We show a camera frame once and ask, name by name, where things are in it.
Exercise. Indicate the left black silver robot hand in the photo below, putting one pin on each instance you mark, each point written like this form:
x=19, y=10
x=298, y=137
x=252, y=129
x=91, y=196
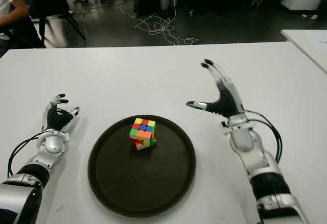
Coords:
x=57, y=119

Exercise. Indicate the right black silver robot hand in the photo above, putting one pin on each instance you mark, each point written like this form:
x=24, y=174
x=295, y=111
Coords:
x=227, y=101

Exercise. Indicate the multicoloured Rubik's cube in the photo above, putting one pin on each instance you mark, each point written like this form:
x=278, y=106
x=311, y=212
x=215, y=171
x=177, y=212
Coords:
x=143, y=132

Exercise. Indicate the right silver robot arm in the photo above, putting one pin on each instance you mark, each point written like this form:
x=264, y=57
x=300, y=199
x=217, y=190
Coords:
x=253, y=152

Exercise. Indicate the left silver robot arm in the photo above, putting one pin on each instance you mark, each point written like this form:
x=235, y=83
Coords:
x=52, y=145

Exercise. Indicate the dark brown round plate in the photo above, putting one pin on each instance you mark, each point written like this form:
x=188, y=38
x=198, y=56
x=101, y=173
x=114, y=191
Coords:
x=143, y=180

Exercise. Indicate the white side table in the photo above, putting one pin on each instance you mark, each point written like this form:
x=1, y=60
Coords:
x=306, y=43

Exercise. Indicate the black office chair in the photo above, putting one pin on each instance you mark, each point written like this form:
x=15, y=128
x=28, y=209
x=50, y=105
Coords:
x=51, y=4

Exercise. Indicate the crumpled white paper scrap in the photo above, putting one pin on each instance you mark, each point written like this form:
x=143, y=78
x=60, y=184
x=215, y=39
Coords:
x=314, y=17

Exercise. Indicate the black bag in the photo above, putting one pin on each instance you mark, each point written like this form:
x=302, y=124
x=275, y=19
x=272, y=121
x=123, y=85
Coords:
x=323, y=5

